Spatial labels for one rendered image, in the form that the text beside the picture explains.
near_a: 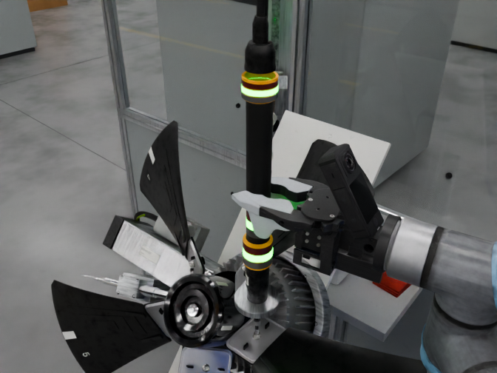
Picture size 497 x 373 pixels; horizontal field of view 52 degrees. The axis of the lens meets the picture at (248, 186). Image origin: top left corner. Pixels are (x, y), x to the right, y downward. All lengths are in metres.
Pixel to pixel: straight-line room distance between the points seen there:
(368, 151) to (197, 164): 0.97
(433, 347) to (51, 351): 2.07
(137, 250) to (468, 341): 0.74
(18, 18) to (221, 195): 4.92
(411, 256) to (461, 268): 0.05
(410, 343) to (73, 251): 1.97
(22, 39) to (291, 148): 5.62
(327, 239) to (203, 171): 1.31
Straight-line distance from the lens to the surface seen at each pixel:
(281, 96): 1.23
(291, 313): 0.96
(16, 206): 3.56
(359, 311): 1.38
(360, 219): 0.61
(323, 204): 0.64
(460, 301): 0.62
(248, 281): 0.76
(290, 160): 1.13
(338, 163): 0.59
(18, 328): 2.70
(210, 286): 0.83
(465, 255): 0.60
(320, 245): 0.65
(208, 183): 1.91
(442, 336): 0.66
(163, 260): 1.11
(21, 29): 6.53
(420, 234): 0.61
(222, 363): 0.92
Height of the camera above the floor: 1.83
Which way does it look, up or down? 32 degrees down
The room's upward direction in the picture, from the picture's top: straight up
